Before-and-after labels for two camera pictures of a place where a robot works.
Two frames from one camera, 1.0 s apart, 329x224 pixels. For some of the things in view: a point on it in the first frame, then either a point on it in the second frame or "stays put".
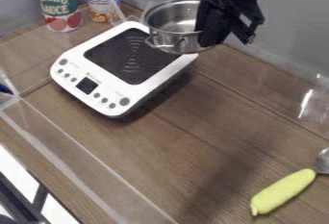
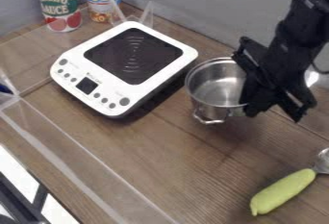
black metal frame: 24,211 stays put
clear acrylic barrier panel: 53,183 stays put
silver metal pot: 171,18 to 213,86
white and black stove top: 110,69 stays put
